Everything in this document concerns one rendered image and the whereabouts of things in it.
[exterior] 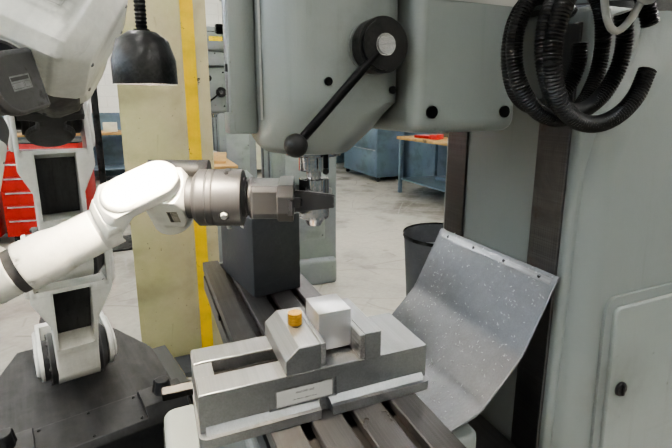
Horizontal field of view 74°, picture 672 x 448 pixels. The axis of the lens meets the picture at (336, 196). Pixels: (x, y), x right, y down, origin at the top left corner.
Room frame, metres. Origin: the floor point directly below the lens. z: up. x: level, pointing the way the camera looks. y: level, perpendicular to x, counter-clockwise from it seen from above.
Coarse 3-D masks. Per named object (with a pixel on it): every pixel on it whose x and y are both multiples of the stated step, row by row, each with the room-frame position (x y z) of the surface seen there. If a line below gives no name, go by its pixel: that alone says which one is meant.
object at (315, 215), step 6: (300, 186) 0.68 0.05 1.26; (306, 186) 0.67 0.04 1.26; (312, 186) 0.67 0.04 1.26; (318, 186) 0.67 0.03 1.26; (324, 186) 0.68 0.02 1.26; (324, 192) 0.68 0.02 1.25; (312, 210) 0.67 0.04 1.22; (318, 210) 0.67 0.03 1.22; (324, 210) 0.68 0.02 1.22; (300, 216) 0.69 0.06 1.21; (306, 216) 0.67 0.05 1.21; (312, 216) 0.67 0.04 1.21; (318, 216) 0.67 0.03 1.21; (324, 216) 0.68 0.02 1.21
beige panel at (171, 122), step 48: (192, 0) 2.29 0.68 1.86; (192, 48) 2.28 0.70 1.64; (144, 96) 2.19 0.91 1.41; (192, 96) 2.27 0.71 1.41; (144, 144) 2.18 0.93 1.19; (192, 144) 2.27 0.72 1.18; (144, 240) 2.17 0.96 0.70; (192, 240) 2.26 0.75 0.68; (144, 288) 2.16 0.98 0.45; (192, 288) 2.25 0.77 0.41; (144, 336) 2.15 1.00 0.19; (192, 336) 2.25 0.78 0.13
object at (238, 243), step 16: (256, 224) 0.97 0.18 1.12; (272, 224) 0.99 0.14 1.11; (288, 224) 1.01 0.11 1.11; (224, 240) 1.12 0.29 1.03; (240, 240) 1.02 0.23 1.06; (256, 240) 0.96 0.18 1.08; (272, 240) 0.99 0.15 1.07; (288, 240) 1.01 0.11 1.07; (224, 256) 1.13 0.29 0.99; (240, 256) 1.03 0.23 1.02; (256, 256) 0.96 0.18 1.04; (272, 256) 0.98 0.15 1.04; (288, 256) 1.01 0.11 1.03; (240, 272) 1.03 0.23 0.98; (256, 272) 0.96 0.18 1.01; (272, 272) 0.98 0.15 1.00; (288, 272) 1.01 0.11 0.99; (256, 288) 0.96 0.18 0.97; (272, 288) 0.98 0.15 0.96; (288, 288) 1.01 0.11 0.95
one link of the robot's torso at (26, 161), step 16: (16, 144) 1.01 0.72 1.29; (16, 160) 1.00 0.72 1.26; (32, 160) 1.02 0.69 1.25; (48, 160) 1.07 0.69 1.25; (64, 160) 1.09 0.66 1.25; (80, 160) 1.07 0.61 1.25; (32, 176) 1.01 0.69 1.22; (48, 176) 1.07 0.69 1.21; (64, 176) 1.09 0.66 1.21; (80, 176) 1.07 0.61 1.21; (32, 192) 1.01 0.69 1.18; (48, 192) 1.07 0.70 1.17; (64, 192) 1.09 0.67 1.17; (80, 192) 1.07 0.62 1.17; (48, 208) 1.07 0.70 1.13; (64, 208) 1.09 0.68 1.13; (80, 208) 1.10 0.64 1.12; (48, 224) 1.02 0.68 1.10; (80, 272) 1.06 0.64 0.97; (96, 272) 1.09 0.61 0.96
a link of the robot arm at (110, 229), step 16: (160, 160) 0.66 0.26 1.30; (128, 176) 0.63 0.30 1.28; (144, 176) 0.64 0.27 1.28; (160, 176) 0.64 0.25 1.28; (176, 176) 0.64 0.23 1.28; (96, 192) 0.62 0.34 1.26; (112, 192) 0.61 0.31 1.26; (128, 192) 0.62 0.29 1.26; (144, 192) 0.62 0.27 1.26; (160, 192) 0.62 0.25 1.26; (176, 192) 0.64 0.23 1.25; (96, 208) 0.61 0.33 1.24; (112, 208) 0.60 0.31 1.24; (128, 208) 0.60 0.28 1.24; (144, 208) 0.62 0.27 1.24; (96, 224) 0.61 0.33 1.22; (112, 224) 0.60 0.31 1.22; (112, 240) 0.61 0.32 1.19
